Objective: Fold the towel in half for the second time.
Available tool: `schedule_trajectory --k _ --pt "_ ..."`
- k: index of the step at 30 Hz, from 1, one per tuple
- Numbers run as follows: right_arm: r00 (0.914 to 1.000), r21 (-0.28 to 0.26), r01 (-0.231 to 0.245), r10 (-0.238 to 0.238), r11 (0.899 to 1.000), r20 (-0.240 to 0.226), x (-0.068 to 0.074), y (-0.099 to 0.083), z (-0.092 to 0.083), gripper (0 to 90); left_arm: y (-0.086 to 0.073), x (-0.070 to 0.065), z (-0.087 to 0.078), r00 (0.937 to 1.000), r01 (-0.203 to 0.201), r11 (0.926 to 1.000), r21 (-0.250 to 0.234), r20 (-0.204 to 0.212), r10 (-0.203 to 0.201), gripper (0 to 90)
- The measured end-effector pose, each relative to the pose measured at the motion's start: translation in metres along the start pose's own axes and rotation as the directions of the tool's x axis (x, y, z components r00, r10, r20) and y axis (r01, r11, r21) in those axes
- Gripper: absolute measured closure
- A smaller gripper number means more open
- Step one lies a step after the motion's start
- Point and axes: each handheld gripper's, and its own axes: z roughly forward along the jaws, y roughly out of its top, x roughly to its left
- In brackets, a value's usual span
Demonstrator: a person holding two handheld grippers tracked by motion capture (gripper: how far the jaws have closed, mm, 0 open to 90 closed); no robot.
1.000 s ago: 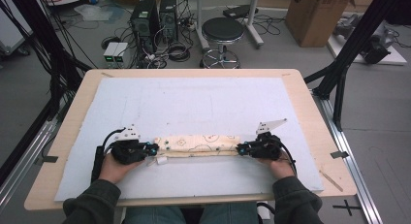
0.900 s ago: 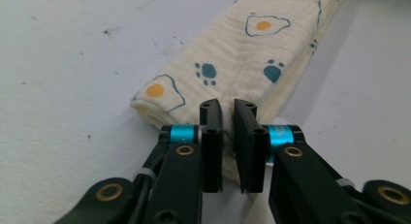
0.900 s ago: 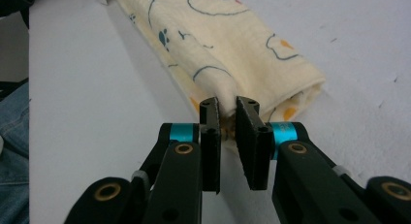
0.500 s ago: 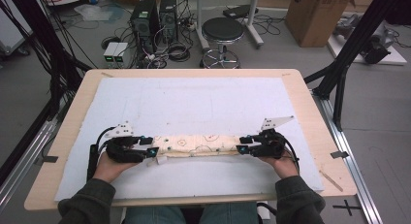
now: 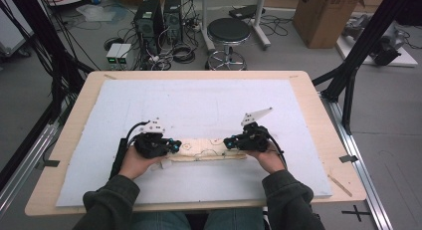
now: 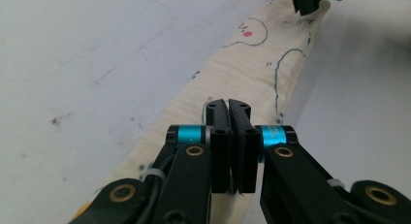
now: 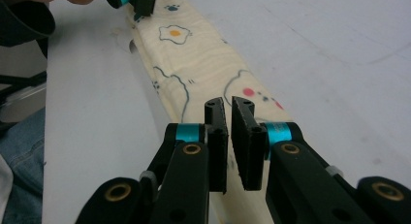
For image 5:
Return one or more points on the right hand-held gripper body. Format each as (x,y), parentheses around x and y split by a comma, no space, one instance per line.
(253,140)

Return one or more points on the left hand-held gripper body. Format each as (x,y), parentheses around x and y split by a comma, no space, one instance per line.
(151,145)

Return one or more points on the cream waffle cloth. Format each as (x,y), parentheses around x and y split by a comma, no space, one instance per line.
(202,149)

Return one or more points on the person's left hand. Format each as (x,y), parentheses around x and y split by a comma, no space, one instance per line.
(134,165)

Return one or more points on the person's right hand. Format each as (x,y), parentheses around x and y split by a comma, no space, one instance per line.
(270,160)

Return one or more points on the white foam mat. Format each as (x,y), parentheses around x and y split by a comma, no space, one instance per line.
(199,100)

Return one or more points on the person's left leg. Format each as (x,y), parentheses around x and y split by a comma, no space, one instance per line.
(159,221)

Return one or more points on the person's leg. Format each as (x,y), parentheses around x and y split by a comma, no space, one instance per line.
(232,220)
(159,221)

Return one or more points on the person's right leg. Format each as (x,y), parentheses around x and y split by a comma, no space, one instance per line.
(232,220)

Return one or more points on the white power supply box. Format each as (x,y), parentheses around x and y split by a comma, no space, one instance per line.
(112,54)
(124,54)

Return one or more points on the black tape strip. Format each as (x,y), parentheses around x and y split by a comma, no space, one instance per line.
(51,163)
(348,158)

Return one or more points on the thin wooden stick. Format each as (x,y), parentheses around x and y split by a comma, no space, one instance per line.
(340,185)

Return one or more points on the black round stool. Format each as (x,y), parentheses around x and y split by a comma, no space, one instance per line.
(229,30)

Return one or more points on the white stand legs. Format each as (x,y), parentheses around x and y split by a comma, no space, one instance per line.
(258,24)

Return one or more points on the large black computer tower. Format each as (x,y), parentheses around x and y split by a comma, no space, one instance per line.
(148,22)

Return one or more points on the slim black computer tower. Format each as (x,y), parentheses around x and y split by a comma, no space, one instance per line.
(173,19)

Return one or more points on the black tape cross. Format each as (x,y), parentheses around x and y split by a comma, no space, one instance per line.
(356,212)

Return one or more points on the black flat device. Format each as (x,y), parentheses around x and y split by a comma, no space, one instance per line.
(245,11)

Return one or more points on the brown cardboard box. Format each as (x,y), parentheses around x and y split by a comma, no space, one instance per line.
(325,19)

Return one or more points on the clear plastic bag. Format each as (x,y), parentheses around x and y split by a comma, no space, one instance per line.
(94,12)

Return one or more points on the white board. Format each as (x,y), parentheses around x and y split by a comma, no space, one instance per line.
(406,59)

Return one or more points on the aluminium rail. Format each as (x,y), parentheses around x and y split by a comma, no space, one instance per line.
(26,157)
(361,170)

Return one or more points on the black metal frame stand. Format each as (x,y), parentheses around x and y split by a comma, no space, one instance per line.
(43,47)
(361,47)

